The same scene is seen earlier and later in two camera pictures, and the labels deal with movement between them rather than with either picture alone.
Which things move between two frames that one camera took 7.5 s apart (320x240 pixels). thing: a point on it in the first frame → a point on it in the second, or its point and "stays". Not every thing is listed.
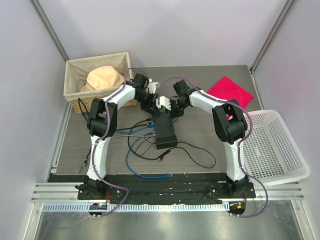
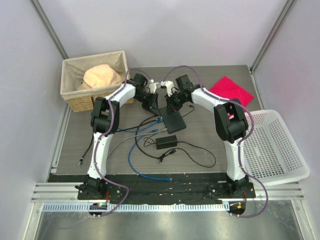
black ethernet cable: (116, 129) → (139, 124)
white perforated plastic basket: (271, 153) stays
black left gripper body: (146, 101) stays
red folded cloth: (227, 89) stays
